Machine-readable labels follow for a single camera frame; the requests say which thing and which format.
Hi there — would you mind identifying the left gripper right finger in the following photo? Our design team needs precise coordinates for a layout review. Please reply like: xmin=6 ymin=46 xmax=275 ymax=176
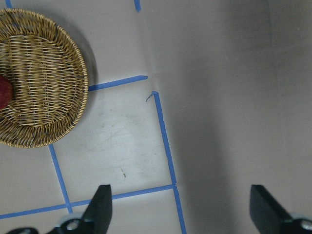
xmin=249 ymin=184 xmax=312 ymax=234

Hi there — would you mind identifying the dark red apple in basket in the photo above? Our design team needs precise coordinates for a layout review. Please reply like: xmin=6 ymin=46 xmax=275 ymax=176
xmin=0 ymin=76 xmax=13 ymax=110

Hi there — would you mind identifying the woven wicker basket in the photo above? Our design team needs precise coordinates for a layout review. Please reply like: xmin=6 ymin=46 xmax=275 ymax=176
xmin=0 ymin=8 xmax=89 ymax=148

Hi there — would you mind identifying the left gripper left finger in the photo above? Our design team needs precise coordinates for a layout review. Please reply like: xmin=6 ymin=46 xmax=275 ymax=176
xmin=49 ymin=185 xmax=113 ymax=234

